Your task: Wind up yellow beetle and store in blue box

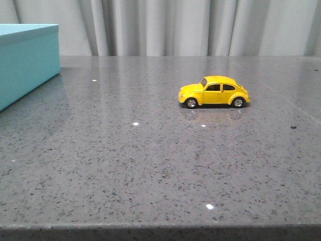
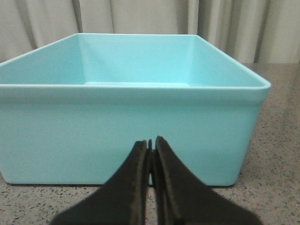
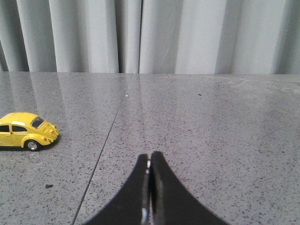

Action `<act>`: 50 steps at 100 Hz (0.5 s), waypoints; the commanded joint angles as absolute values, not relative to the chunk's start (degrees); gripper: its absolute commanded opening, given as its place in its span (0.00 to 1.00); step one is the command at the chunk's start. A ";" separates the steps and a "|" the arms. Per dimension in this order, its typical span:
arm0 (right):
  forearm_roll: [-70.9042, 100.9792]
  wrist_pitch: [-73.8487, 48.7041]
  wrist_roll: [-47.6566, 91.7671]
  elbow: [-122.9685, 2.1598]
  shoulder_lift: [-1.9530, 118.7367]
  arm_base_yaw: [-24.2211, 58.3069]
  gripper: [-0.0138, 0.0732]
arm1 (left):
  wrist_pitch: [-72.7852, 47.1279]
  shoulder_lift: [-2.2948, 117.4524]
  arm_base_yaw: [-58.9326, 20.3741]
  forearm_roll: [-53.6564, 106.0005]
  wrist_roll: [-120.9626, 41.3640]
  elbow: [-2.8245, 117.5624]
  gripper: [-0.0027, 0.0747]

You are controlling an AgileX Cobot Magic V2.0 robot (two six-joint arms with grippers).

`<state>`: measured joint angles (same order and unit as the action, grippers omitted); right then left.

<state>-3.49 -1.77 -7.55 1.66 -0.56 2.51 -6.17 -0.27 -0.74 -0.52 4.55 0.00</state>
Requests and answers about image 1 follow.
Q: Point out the light blue storage box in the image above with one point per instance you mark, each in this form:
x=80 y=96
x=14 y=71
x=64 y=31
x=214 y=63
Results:
x=29 y=57

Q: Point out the yellow toy beetle car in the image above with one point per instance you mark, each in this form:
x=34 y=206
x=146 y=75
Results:
x=214 y=89

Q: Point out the grey pleated curtain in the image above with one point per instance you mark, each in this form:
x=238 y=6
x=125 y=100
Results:
x=176 y=28

